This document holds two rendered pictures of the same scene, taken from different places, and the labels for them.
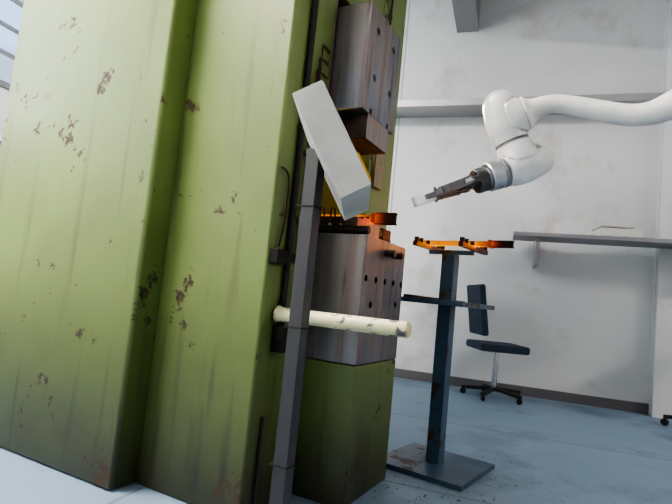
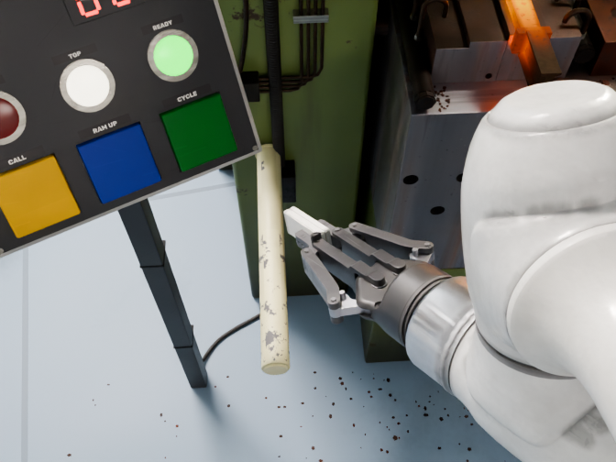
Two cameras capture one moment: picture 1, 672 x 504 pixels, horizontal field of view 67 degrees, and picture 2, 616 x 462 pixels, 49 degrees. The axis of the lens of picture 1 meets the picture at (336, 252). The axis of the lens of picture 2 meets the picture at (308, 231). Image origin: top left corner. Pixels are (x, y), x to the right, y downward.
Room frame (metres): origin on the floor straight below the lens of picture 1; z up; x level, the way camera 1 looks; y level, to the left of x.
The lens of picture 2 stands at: (1.25, -0.58, 1.62)
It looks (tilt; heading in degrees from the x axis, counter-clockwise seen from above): 57 degrees down; 59
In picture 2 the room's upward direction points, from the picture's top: straight up
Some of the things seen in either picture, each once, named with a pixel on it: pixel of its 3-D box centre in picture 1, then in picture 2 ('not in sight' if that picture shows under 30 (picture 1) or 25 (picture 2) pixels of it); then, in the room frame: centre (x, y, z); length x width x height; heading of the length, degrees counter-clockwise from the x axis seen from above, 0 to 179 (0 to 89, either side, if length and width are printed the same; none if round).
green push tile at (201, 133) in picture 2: not in sight; (199, 131); (1.42, -0.05, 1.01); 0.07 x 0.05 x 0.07; 177
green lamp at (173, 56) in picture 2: not in sight; (173, 55); (1.42, -0.01, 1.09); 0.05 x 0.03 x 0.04; 152
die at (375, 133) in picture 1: (329, 137); not in sight; (1.96, 0.07, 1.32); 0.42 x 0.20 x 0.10; 62
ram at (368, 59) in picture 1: (340, 82); not in sight; (2.00, 0.05, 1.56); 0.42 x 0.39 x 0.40; 62
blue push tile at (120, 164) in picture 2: not in sight; (119, 162); (1.32, -0.05, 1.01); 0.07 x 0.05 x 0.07; 177
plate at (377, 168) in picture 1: (377, 169); not in sight; (2.20, -0.15, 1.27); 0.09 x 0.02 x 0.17; 152
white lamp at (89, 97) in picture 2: not in sight; (87, 85); (1.32, 0.00, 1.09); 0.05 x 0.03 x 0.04; 152
